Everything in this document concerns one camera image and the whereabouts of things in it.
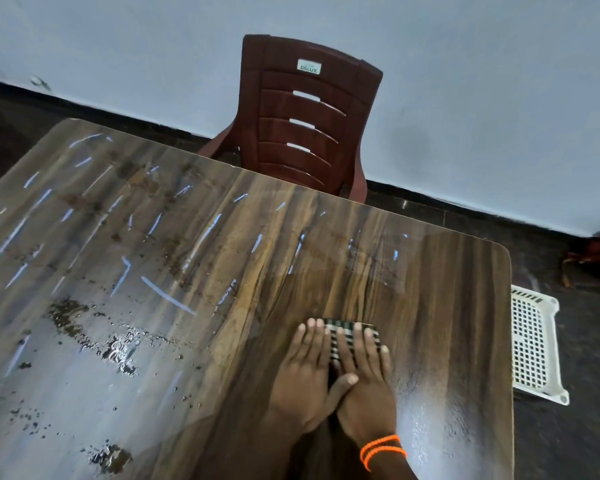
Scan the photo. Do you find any person's right hand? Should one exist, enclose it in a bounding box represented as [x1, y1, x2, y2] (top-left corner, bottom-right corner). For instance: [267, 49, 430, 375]
[335, 323, 399, 448]

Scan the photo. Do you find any person's left hand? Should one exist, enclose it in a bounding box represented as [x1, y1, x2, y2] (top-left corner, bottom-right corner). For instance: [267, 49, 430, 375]
[269, 318, 360, 436]

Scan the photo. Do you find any black and white checkered cloth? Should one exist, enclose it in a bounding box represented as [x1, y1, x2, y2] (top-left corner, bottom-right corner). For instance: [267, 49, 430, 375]
[322, 318, 381, 376]

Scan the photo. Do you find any person's right forearm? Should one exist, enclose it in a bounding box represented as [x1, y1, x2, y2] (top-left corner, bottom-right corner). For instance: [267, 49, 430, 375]
[364, 447, 421, 480]

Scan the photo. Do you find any person's left forearm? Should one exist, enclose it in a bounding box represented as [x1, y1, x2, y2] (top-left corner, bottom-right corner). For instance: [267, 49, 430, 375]
[252, 426, 333, 480]

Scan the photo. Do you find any white plastic lattice basket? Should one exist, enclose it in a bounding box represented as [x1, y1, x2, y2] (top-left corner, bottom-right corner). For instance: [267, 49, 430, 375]
[510, 285, 571, 406]

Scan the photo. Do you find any brown plastic chair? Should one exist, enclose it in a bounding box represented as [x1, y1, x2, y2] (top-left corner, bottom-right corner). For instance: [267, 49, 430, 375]
[196, 34, 384, 204]

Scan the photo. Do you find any dark red furniture piece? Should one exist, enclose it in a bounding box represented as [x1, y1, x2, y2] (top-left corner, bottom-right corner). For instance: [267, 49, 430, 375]
[560, 226, 600, 288]

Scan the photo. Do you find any orange thread bracelet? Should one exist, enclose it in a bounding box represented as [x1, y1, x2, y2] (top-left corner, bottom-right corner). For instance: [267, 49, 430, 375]
[359, 435, 409, 472]

